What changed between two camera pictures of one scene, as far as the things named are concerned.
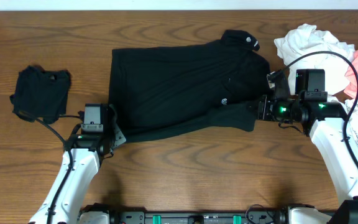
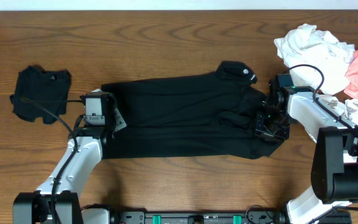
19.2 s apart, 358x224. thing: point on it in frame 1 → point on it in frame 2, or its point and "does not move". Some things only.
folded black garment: x=41 y=94 does not move
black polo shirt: x=160 y=89 → x=209 y=117
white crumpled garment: x=308 y=38 does not move
